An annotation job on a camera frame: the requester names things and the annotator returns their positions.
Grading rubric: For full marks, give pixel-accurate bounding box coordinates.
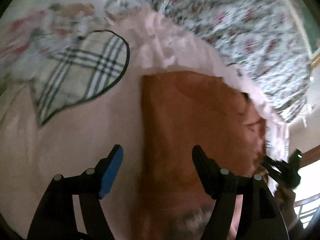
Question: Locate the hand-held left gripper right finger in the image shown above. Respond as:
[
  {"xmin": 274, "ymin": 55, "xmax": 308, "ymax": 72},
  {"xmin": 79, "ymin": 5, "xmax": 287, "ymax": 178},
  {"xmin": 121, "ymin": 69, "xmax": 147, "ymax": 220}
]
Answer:
[{"xmin": 192, "ymin": 145, "xmax": 290, "ymax": 240}]

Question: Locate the rust brown garment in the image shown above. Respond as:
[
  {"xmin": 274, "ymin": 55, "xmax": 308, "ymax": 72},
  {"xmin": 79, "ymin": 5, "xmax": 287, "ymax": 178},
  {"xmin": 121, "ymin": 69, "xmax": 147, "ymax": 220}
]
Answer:
[{"xmin": 135, "ymin": 71, "xmax": 269, "ymax": 240}]

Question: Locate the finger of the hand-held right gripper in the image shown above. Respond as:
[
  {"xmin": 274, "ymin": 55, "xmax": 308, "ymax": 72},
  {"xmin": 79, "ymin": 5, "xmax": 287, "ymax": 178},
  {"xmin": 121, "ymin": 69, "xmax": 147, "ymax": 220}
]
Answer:
[{"xmin": 262, "ymin": 156, "xmax": 286, "ymax": 181}]

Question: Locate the person's right hand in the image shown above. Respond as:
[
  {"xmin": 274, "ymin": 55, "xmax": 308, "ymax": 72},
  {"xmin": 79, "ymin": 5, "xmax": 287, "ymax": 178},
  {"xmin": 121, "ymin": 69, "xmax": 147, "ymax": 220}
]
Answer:
[{"xmin": 277, "ymin": 187, "xmax": 302, "ymax": 229}]

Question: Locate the pink heart print blanket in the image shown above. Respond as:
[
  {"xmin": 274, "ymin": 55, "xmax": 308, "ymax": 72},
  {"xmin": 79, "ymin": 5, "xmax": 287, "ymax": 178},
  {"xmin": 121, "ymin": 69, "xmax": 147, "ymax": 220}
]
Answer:
[{"xmin": 0, "ymin": 10, "xmax": 292, "ymax": 240}]

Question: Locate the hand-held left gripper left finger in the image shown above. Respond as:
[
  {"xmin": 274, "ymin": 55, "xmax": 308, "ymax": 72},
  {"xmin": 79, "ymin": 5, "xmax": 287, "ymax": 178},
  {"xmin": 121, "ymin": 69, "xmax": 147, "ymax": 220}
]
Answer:
[{"xmin": 27, "ymin": 144, "xmax": 124, "ymax": 240}]

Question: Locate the small floral print quilt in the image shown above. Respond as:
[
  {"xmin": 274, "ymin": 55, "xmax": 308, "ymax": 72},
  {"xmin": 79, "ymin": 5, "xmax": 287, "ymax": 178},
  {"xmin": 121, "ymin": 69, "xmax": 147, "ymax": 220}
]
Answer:
[{"xmin": 100, "ymin": 0, "xmax": 313, "ymax": 123}]

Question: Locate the large floral ruffled pillow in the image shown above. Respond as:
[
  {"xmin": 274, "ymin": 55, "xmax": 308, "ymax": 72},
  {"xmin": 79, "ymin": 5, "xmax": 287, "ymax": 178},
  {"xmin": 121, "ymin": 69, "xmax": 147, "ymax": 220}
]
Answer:
[{"xmin": 0, "ymin": 2, "xmax": 115, "ymax": 80}]

